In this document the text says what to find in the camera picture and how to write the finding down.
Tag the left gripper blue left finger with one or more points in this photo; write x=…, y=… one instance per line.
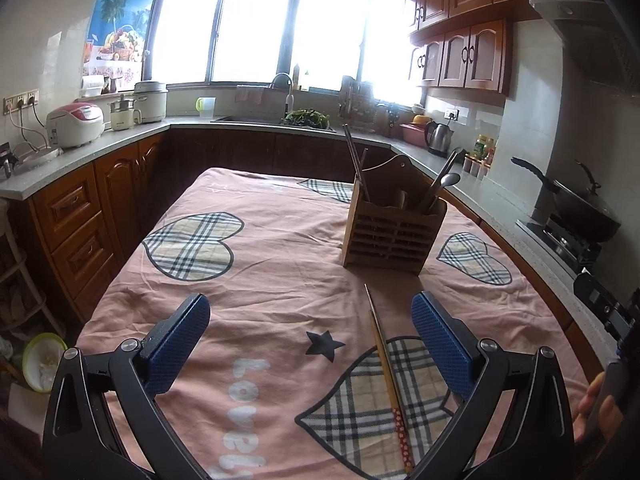
x=80, y=438

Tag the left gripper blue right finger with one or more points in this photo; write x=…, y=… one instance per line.
x=513, y=421

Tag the steel spoon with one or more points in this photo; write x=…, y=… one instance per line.
x=435, y=189

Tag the large steel fork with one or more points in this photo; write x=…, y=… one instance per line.
x=446, y=169

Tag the green rimmed bowl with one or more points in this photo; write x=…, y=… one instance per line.
x=40, y=361

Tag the black wok with lid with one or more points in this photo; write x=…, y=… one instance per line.
x=583, y=212

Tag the spice jars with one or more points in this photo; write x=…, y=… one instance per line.
x=475, y=168

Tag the pink cloth with plaid hearts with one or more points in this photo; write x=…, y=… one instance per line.
x=286, y=382

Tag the condiment bottles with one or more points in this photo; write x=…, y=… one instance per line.
x=484, y=149

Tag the wooden utensil holder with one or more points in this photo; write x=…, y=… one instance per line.
x=392, y=224

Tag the stainless steel electric kettle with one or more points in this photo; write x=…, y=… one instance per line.
x=438, y=138

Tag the pink basin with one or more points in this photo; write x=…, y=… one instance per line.
x=414, y=135

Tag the range hood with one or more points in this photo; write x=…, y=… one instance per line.
x=594, y=39

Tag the white pink rice cooker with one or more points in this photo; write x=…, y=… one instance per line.
x=74, y=125

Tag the small white electric kettle pot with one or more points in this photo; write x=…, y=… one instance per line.
x=124, y=114

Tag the dish drying rack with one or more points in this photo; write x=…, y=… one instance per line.
x=358, y=107

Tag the upper wooden cabinets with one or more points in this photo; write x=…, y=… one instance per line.
x=467, y=44

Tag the cream electric cooker pot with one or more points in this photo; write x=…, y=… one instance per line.
x=150, y=101

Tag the green leafy vegetables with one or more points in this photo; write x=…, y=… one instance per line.
x=307, y=118

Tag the pink dish cloth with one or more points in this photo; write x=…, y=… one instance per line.
x=245, y=93

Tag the yellow bottle on sill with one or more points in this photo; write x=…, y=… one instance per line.
x=296, y=77

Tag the tropical fruit poster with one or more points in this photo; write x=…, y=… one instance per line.
x=115, y=43

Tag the window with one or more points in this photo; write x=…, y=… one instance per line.
x=258, y=41

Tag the wall power outlet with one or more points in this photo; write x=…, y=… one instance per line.
x=18, y=101

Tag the measuring jug with green handle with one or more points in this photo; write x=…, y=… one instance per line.
x=205, y=105

